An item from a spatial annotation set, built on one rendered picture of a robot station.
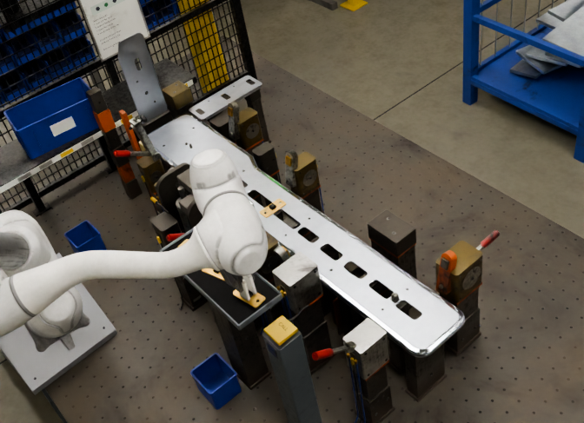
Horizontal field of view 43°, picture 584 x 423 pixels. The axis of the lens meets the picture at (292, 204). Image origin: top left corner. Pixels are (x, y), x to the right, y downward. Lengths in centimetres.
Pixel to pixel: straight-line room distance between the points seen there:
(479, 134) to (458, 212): 149
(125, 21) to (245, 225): 166
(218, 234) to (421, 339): 70
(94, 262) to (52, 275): 10
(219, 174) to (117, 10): 151
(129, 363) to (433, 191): 122
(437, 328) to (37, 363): 125
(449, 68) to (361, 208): 207
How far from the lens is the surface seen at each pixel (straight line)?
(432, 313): 197
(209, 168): 151
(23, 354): 247
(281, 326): 178
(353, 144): 296
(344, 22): 517
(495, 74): 423
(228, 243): 141
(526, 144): 403
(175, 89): 283
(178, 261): 147
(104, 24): 292
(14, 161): 282
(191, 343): 240
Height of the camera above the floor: 256
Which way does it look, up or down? 43 degrees down
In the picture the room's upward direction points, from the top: 12 degrees counter-clockwise
